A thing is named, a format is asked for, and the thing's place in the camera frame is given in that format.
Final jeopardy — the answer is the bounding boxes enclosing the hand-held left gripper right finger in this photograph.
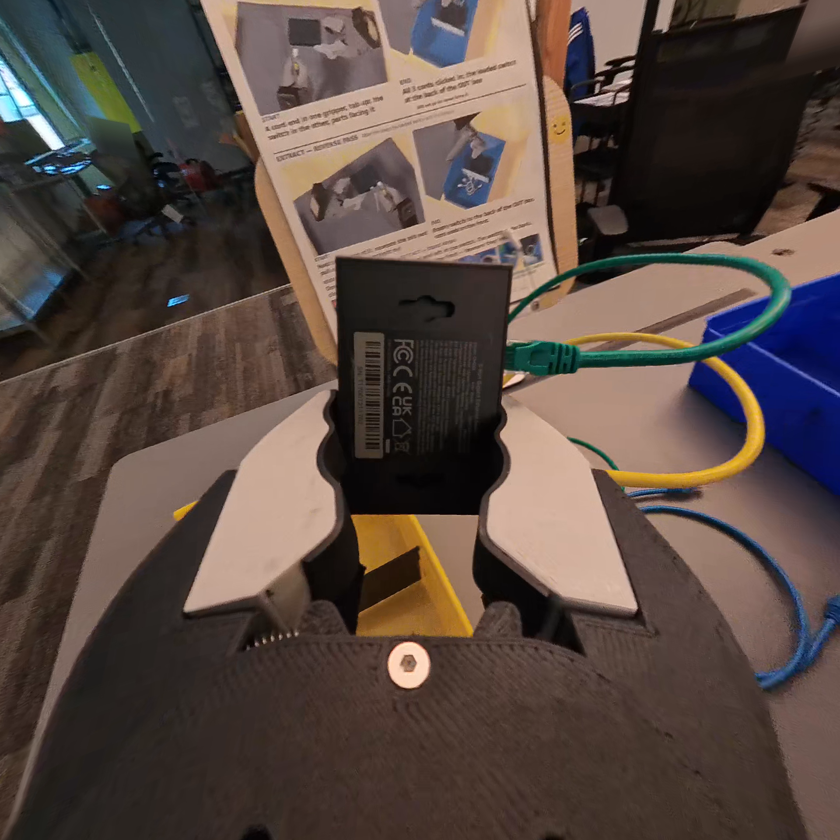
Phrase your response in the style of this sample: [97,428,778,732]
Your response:
[478,395,640,616]

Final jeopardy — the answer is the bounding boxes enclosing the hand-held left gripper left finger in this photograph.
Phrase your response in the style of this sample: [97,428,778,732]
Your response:
[182,391,347,632]

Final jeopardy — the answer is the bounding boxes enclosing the green ethernet cable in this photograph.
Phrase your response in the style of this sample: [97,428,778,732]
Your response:
[505,254,793,475]

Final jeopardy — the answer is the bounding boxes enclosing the black network switch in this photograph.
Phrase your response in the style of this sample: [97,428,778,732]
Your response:
[335,256,514,517]

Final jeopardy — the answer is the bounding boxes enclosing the yellow ethernet cable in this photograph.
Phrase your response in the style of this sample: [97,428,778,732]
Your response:
[564,332,767,491]

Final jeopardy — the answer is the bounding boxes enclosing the blue ethernet cable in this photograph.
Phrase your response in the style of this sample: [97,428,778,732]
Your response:
[623,486,840,691]

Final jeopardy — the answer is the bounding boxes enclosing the yellow plastic bin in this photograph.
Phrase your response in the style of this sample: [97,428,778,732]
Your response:
[172,502,475,639]

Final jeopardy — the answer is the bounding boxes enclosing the blue plastic bin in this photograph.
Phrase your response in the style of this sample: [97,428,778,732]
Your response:
[688,272,840,497]

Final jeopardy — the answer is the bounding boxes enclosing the black mesh office chair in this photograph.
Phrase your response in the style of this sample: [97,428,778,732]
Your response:
[586,0,821,263]

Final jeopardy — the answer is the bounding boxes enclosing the blue striped jacket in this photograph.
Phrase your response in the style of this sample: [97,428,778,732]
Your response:
[566,7,597,135]

